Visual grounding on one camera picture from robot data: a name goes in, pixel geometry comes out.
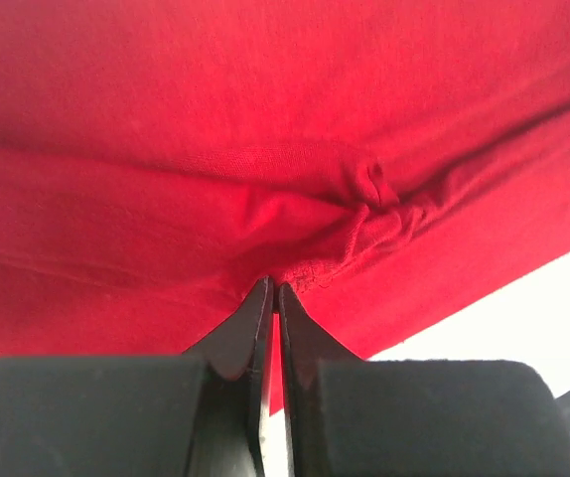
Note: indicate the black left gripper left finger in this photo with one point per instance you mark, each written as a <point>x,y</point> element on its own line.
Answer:
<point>199,413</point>

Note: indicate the dark red t-shirt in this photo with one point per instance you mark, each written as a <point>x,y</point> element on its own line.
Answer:
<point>394,161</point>

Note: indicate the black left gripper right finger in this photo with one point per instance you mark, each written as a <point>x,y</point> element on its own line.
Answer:
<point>349,417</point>

